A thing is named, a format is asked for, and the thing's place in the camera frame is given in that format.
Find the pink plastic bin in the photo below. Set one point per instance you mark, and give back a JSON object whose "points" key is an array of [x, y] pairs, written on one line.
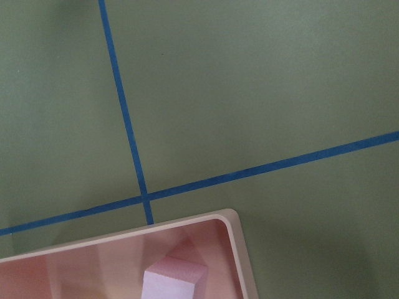
{"points": [[118, 265]]}

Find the light pink foam block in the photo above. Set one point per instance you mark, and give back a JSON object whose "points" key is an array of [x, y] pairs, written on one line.
{"points": [[174, 278]]}

